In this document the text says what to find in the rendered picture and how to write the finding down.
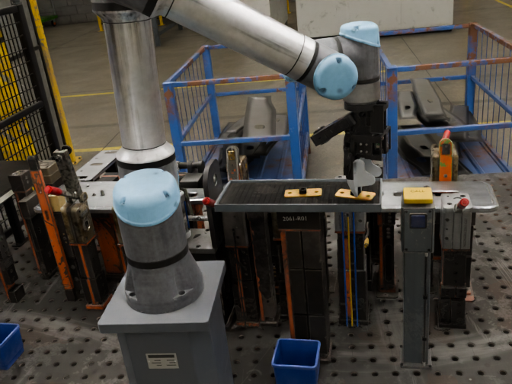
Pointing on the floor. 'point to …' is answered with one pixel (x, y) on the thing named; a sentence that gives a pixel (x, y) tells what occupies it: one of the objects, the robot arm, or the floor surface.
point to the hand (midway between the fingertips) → (354, 188)
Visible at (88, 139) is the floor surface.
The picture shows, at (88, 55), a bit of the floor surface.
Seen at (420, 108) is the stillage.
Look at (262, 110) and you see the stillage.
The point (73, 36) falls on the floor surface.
